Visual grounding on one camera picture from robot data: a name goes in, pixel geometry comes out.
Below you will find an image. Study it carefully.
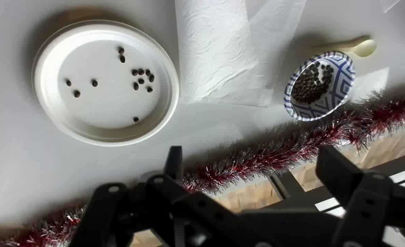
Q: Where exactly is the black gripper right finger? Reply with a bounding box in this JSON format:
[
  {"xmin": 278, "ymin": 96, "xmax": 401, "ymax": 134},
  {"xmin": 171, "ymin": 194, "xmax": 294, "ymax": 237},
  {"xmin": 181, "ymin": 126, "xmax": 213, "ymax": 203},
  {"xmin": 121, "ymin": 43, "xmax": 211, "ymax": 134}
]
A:
[{"xmin": 314, "ymin": 144, "xmax": 405, "ymax": 247}]

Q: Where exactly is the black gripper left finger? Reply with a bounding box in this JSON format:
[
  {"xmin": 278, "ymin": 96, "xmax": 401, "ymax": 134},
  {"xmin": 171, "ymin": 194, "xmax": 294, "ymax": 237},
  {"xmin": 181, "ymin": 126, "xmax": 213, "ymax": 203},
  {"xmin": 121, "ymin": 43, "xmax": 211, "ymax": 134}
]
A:
[{"xmin": 68, "ymin": 144, "xmax": 214, "ymax": 247}]

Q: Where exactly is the white round plate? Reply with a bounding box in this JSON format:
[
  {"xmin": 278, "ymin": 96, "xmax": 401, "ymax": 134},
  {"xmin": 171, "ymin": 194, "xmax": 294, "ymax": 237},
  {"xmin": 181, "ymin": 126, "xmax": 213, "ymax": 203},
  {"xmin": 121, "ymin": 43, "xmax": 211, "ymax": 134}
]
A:
[{"xmin": 31, "ymin": 19, "xmax": 181, "ymax": 148}]

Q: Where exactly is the red silver tinsel garland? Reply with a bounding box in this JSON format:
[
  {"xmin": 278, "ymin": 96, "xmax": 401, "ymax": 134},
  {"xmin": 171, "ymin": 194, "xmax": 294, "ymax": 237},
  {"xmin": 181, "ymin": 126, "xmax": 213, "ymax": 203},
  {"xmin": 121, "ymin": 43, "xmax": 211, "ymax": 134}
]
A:
[{"xmin": 0, "ymin": 87, "xmax": 405, "ymax": 247}]

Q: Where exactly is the pile of coffee beans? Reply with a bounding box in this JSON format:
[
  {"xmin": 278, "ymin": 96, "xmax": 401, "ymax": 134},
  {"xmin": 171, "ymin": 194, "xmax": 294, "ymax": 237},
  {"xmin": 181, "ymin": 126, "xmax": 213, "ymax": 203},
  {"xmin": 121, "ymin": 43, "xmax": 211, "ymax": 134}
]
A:
[{"xmin": 291, "ymin": 61, "xmax": 336, "ymax": 104}]

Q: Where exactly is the pale yellow plastic spoon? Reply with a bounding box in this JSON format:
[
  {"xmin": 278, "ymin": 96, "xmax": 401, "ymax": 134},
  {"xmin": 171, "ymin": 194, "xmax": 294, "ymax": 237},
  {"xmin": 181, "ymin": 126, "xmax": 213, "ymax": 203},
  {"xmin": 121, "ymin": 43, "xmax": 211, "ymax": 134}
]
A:
[{"xmin": 310, "ymin": 37, "xmax": 379, "ymax": 58}]

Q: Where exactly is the small white paper napkin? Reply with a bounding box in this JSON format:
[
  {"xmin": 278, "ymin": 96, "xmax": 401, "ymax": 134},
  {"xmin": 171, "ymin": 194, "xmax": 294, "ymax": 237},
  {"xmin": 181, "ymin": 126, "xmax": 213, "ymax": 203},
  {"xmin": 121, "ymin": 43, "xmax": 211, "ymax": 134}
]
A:
[{"xmin": 173, "ymin": 0, "xmax": 276, "ymax": 107}]

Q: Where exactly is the large folded white napkin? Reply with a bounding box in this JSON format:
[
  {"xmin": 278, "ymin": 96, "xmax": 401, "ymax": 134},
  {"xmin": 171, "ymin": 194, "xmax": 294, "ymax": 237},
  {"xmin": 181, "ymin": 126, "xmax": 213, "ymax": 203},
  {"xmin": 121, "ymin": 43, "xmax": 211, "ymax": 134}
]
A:
[{"xmin": 244, "ymin": 0, "xmax": 309, "ymax": 93}]

